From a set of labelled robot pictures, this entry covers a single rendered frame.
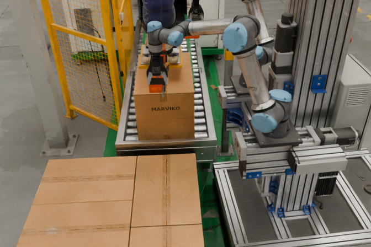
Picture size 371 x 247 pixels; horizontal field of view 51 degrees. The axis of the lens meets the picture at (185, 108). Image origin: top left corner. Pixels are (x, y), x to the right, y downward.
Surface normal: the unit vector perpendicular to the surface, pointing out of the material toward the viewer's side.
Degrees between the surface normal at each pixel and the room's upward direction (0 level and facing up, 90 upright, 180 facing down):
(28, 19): 90
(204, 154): 90
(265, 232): 0
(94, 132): 0
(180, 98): 90
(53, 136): 90
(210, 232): 0
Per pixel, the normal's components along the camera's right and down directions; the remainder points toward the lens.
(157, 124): 0.04, 0.56
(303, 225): -0.02, -0.83
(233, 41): -0.59, 0.36
